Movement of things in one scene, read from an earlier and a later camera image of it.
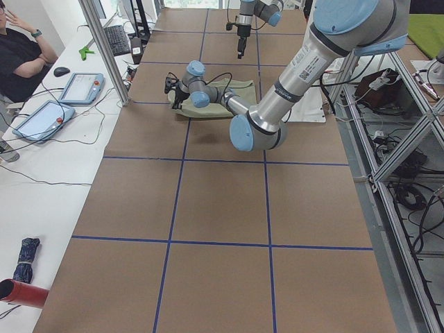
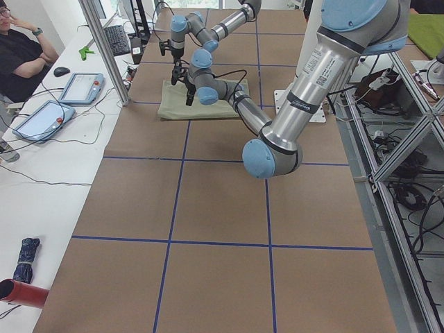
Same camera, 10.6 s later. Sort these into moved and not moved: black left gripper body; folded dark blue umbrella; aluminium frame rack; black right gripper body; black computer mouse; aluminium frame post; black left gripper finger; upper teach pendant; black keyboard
Moved: black left gripper finger; black right gripper body; black left gripper body
Not moved: aluminium frame rack; aluminium frame post; black keyboard; black computer mouse; folded dark blue umbrella; upper teach pendant
